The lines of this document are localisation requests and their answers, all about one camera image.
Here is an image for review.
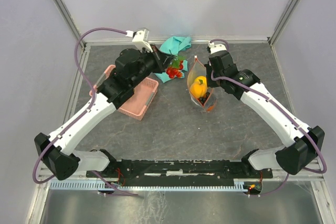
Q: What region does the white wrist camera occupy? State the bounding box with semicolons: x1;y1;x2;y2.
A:
126;28;153;52
207;41;229;54

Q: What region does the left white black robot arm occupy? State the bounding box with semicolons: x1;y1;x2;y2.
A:
34;44;174;180

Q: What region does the orange tangerine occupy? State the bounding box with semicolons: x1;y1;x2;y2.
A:
204;101;217;112

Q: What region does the yellow orange peach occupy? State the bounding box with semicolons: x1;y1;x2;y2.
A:
190;83;207;99

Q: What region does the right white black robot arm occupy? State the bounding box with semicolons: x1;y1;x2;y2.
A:
205;49;325;177

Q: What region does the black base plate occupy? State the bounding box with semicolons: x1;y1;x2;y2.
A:
99;159;273;187

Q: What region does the pink plastic basket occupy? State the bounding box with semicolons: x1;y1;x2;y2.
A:
89;64;159;122

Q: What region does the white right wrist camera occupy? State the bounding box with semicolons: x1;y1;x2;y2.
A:
207;41;229;54

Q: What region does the red strawberry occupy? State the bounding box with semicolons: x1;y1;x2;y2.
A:
166;56;185;79

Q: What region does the teal cloth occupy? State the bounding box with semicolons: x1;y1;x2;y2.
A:
155;36;192;83

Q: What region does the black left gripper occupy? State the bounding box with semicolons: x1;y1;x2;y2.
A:
130;44;175;88

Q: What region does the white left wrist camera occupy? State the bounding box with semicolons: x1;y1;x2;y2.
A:
126;28;153;52

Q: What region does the clear zip top bag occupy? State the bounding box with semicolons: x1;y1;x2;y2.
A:
187;56;217;112

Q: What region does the yellow lemon fruit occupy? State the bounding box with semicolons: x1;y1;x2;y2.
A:
194;76;207;87

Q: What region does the black grape cluster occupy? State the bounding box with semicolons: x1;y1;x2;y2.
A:
198;92;210;105

